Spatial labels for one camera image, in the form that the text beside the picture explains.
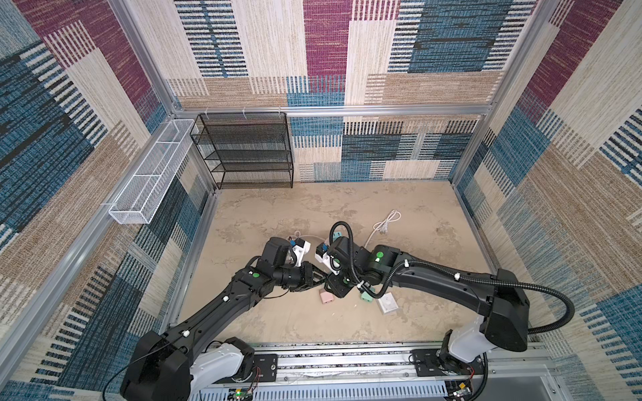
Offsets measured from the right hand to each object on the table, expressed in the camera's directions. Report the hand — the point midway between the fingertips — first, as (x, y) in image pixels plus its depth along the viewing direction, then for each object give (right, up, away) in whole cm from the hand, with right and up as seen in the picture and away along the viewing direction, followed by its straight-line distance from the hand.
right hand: (334, 287), depth 76 cm
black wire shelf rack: (-37, +49, +33) cm, 70 cm away
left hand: (-2, +3, -2) cm, 4 cm away
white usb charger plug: (+18, -7, +7) cm, 20 cm away
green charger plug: (+11, -6, +9) cm, 15 cm away
